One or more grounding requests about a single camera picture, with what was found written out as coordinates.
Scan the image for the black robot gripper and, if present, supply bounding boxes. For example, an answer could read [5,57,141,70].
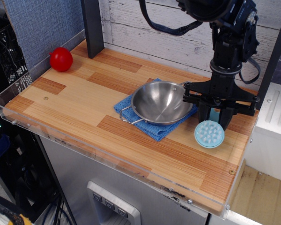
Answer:
[183,67,259,130]

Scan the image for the light blue scrub brush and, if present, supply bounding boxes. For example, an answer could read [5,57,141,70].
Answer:
[194,108,225,149]

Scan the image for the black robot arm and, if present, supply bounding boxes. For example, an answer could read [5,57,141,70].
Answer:
[178,0,260,129]

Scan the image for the stainless steel pot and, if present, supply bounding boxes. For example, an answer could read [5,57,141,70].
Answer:
[119,81,194,126]

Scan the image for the white toy sink unit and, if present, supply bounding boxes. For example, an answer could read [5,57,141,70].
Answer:
[244,83,281,180]

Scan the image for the blue folded cloth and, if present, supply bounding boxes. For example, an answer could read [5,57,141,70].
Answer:
[114,78,197,141]

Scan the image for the silver cabinet with dispenser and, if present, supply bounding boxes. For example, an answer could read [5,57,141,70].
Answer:
[40,137,209,225]

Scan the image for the red toy tomato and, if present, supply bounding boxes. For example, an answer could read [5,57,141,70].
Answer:
[49,47,73,72]

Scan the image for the black plastic crate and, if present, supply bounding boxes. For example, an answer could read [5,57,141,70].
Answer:
[0,19,28,84]

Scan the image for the clear acrylic table guard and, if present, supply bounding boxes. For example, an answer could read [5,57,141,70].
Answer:
[0,41,257,217]

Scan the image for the dark grey right post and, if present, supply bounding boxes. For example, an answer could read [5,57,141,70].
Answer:
[252,0,281,110]

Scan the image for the dark grey post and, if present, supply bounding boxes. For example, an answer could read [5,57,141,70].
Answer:
[252,0,281,110]
[81,0,104,59]

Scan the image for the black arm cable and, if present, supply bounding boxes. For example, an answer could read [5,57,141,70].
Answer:
[139,0,262,85]

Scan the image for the dark grey left post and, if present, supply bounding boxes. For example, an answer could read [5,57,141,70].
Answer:
[81,0,104,59]

